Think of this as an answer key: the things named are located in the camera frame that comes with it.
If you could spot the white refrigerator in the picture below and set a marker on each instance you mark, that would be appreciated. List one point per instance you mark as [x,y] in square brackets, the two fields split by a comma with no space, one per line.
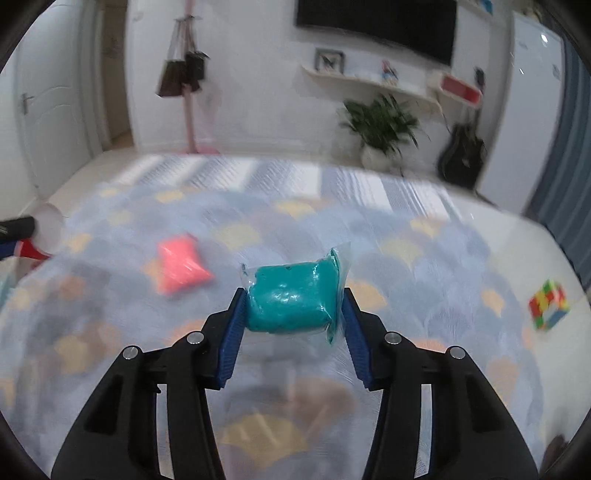
[521,106]

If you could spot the curved white wall shelf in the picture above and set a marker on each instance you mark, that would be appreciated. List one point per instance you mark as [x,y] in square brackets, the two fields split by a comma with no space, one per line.
[360,81]

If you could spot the black wall television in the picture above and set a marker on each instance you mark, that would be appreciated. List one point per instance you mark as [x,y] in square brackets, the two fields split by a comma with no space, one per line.
[374,23]

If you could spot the red white wall box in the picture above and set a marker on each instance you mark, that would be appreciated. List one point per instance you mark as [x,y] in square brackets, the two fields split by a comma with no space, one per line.
[457,88]

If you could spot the teal clay packet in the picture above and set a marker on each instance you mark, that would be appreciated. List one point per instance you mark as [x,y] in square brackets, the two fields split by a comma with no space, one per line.
[291,300]

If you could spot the brown tote bag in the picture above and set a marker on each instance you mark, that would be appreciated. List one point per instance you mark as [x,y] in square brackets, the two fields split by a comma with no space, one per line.
[170,78]

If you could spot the striped floor rug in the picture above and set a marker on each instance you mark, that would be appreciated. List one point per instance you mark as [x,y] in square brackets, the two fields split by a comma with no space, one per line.
[286,177]

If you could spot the white door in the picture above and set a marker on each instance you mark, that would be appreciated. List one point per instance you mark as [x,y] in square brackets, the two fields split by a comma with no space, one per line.
[51,120]

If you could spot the black shoulder bag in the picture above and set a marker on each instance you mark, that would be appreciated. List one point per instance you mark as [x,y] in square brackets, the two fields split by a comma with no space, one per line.
[196,69]

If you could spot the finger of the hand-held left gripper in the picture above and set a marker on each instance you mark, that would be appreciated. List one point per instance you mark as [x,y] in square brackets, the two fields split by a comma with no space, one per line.
[9,249]
[18,227]

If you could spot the colourful puzzle cube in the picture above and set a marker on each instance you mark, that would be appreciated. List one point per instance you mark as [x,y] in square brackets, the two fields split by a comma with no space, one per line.
[549,304]

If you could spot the scallop pattern blanket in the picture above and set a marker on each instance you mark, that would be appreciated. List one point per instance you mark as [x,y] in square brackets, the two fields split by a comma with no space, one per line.
[138,332]

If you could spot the framed butterfly picture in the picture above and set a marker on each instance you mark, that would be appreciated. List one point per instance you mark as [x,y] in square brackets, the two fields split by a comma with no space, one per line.
[330,61]

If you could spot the potted green plant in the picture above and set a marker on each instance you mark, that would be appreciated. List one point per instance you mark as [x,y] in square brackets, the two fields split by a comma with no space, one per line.
[381,124]

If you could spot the black acoustic guitar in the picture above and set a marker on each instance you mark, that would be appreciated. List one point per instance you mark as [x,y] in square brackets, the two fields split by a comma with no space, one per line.
[461,157]

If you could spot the pink coat rack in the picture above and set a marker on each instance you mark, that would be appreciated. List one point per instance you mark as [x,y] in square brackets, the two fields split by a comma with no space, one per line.
[190,120]

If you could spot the blue curtain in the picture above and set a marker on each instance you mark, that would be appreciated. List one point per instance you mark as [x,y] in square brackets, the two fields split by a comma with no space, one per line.
[565,161]

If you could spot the pink clay packet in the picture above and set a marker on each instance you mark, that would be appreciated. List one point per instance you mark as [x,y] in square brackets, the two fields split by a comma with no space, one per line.
[180,265]

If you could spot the small colourful figurine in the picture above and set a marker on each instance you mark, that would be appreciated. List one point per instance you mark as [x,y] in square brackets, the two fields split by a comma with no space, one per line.
[389,71]

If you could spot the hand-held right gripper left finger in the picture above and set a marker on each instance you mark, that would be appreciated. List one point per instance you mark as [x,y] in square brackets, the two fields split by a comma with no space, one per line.
[231,341]

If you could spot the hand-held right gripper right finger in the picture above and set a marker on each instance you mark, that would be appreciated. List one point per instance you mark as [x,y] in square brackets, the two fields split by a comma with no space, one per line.
[358,341]

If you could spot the orange paper cup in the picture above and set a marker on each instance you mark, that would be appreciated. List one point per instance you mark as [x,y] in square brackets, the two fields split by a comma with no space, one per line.
[46,226]

